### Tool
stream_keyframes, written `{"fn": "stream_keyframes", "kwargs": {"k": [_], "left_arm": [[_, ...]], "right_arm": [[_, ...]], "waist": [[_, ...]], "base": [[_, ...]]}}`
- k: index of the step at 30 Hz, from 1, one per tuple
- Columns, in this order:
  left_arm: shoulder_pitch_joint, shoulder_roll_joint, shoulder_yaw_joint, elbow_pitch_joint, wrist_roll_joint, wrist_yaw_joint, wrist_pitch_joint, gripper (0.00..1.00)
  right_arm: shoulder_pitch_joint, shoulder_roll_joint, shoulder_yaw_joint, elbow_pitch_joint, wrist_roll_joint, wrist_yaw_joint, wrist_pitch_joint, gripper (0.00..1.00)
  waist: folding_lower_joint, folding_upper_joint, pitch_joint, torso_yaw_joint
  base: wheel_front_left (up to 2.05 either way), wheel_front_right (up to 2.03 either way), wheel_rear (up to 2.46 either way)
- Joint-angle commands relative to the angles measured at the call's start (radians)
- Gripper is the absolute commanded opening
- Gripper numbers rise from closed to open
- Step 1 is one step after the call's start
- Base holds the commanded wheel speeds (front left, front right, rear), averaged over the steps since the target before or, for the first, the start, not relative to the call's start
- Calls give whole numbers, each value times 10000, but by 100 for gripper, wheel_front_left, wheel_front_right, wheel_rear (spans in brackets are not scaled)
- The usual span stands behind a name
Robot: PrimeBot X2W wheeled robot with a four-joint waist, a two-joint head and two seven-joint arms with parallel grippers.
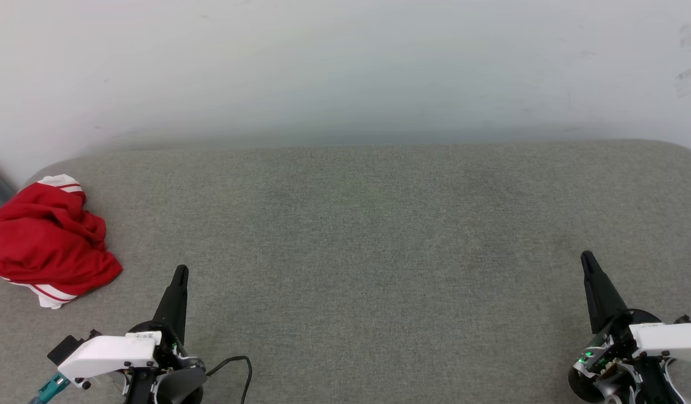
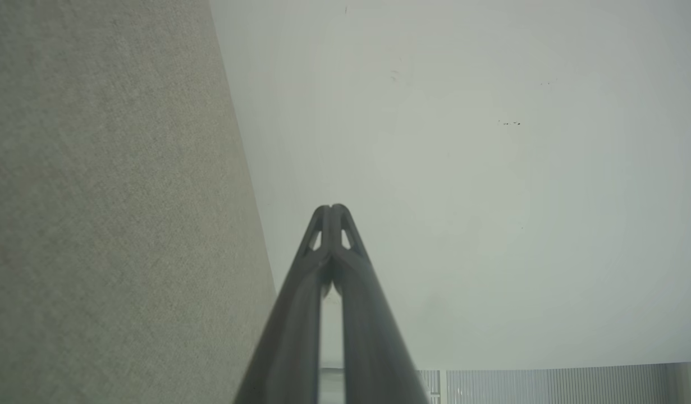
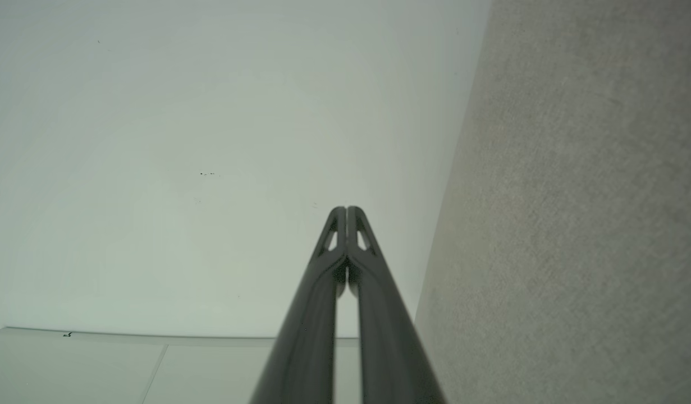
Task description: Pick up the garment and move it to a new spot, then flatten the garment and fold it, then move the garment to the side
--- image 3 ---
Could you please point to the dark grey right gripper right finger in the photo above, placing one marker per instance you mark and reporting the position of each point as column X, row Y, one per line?
column 387, row 336

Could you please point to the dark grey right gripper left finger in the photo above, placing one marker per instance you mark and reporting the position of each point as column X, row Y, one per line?
column 306, row 336

